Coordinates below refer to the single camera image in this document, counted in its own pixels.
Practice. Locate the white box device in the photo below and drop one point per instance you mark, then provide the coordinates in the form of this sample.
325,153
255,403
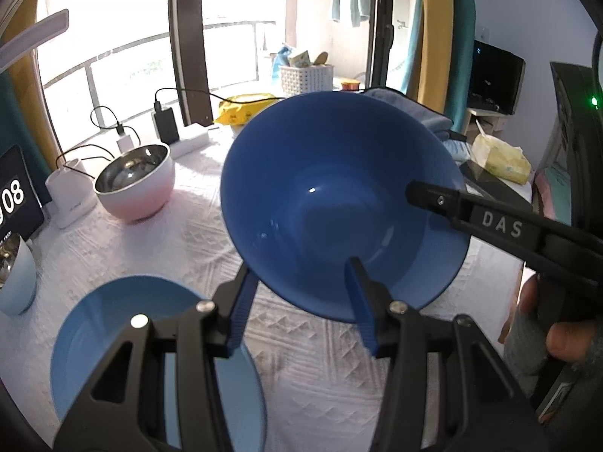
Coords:
70,197

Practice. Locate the person's right hand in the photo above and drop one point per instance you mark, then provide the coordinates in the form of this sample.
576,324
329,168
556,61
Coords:
570,341

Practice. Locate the grey folded towel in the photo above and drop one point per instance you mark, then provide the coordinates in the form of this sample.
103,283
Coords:
424,117

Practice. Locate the yellow tissue pack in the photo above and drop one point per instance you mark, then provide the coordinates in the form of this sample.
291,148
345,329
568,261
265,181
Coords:
501,160

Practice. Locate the balcony railing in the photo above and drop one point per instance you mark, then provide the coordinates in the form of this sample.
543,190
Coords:
141,44

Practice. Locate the yellow wipes pack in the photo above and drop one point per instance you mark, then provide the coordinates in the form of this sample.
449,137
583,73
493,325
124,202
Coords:
240,110

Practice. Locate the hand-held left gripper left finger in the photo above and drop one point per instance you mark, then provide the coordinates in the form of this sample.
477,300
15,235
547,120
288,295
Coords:
240,310

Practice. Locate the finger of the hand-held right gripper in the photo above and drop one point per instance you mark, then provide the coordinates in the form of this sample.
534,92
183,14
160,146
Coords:
471,212

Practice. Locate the white power strip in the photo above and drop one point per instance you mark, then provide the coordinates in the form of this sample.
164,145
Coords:
191,141

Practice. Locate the black power bank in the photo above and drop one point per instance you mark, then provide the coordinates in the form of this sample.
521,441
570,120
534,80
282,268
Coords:
166,125

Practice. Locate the white charger plug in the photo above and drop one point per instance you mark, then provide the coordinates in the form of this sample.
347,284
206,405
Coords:
125,141

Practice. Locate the yellow curtain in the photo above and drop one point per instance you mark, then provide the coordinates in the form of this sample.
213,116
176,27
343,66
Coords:
431,33
23,80

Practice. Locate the black monitor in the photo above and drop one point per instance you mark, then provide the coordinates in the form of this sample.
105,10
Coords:
497,77

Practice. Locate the blue plate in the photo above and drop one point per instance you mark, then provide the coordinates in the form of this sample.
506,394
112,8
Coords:
94,320

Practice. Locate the blue packet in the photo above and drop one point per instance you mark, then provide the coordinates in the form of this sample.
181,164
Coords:
284,56

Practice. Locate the person's grey trouser leg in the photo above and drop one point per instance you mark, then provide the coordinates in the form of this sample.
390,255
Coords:
525,343

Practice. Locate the tablet with clock display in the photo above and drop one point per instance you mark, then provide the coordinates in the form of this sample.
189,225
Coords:
19,197

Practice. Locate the black door frame post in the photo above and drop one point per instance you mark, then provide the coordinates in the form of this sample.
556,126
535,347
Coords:
381,23
188,33

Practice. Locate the dark blue curtain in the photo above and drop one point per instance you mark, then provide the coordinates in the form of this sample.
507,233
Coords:
23,127

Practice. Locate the large blue bowl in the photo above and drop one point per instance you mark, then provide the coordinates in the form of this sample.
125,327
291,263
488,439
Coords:
306,197

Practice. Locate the pink steel bowl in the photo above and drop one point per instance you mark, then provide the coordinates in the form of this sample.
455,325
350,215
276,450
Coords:
141,197

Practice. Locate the wooden brush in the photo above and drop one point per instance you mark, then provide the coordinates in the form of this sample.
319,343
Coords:
321,58

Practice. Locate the light blue steel bowl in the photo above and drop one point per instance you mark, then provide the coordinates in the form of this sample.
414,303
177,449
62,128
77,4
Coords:
19,282

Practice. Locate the white side desk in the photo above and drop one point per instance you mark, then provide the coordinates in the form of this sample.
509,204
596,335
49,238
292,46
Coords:
485,125

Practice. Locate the white textured tablecloth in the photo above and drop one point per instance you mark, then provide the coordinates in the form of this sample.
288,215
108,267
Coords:
306,386

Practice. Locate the white desk lamp head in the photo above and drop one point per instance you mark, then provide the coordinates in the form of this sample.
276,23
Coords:
33,37

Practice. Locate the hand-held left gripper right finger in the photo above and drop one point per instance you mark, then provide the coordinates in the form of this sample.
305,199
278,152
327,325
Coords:
360,306

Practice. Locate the teal curtain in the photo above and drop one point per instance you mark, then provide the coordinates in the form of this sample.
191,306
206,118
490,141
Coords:
461,42

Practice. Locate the orange-lid can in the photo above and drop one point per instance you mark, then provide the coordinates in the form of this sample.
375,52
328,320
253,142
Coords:
351,85

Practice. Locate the white woven basket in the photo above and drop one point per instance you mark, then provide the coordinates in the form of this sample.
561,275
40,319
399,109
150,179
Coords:
306,79

